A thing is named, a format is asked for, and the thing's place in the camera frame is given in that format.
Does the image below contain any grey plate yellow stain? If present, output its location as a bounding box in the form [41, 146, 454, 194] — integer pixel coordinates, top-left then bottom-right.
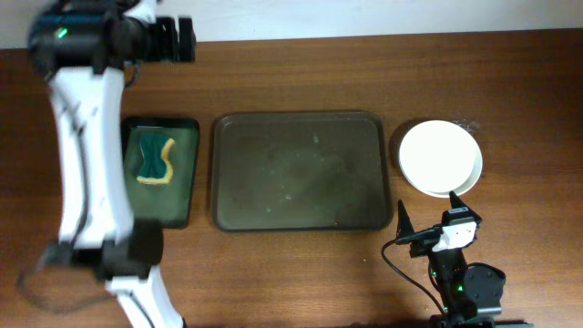
[420, 146, 484, 198]

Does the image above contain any white plate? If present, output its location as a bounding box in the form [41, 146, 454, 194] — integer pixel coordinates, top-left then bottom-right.
[398, 120, 479, 192]

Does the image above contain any green yellow sponge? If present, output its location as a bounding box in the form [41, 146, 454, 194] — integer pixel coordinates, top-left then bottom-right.
[137, 133, 175, 185]

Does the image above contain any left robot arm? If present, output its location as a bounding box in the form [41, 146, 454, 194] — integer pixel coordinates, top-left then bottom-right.
[27, 1, 196, 327]

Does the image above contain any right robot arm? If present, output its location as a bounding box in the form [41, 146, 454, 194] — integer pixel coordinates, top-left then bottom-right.
[394, 191, 506, 327]

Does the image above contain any black water tray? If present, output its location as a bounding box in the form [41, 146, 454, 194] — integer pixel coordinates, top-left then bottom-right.
[121, 117, 199, 230]

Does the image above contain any large brown serving tray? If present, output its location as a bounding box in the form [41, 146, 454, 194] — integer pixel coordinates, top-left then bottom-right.
[210, 111, 394, 232]

